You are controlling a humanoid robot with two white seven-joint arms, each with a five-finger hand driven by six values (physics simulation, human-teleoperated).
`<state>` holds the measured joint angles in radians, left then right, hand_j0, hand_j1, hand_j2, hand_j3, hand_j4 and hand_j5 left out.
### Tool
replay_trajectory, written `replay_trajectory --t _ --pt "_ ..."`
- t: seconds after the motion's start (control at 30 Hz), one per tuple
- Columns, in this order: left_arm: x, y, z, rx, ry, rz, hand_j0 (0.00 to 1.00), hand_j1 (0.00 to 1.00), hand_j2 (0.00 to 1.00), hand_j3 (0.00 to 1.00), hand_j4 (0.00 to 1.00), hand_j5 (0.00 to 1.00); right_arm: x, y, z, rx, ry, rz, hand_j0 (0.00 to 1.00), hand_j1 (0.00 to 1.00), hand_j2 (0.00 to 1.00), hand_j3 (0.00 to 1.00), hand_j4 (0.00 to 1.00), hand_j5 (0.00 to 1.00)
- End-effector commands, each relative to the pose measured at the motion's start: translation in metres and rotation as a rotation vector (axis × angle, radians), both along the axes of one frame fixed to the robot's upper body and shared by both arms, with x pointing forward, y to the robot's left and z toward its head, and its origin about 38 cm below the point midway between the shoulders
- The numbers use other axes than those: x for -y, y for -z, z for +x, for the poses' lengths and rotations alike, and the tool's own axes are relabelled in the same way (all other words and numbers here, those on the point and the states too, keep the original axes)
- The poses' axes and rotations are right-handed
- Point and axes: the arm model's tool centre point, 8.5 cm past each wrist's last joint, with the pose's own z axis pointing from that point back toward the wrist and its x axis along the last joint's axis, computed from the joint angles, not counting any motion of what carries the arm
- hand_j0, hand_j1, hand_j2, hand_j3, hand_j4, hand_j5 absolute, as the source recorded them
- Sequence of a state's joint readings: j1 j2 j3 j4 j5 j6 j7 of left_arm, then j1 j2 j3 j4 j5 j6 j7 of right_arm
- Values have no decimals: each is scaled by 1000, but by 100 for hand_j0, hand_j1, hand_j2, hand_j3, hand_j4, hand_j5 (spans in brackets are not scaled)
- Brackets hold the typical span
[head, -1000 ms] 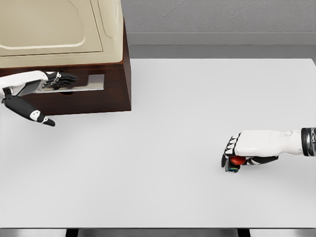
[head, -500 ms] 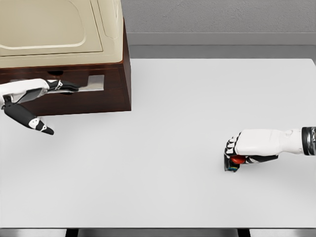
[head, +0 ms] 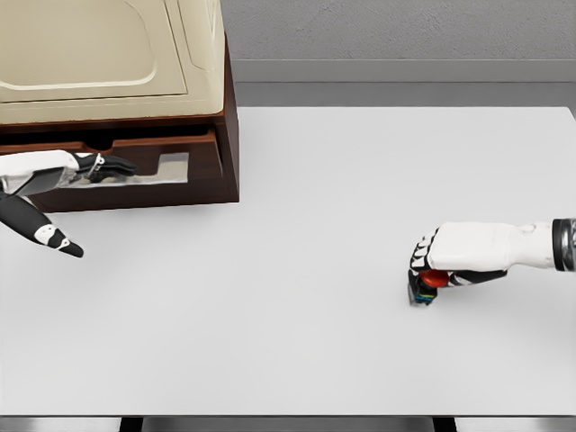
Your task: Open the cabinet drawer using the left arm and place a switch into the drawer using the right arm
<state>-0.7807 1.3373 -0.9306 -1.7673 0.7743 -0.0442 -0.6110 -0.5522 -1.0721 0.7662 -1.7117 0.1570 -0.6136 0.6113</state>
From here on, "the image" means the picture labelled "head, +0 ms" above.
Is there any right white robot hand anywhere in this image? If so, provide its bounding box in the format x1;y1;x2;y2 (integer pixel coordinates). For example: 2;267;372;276
407;220;524;290

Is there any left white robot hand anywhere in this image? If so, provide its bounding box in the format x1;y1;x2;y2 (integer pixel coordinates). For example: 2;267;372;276
0;148;138;260

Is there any brown cabinet with cream top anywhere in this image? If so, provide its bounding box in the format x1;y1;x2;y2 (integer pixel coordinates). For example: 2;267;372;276
0;0;241;214

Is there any brown wooden cabinet drawer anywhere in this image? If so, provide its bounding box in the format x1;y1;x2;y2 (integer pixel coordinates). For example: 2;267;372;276
0;126;225;214

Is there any red button switch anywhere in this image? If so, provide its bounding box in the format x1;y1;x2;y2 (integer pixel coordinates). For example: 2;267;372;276
408;268;450;308

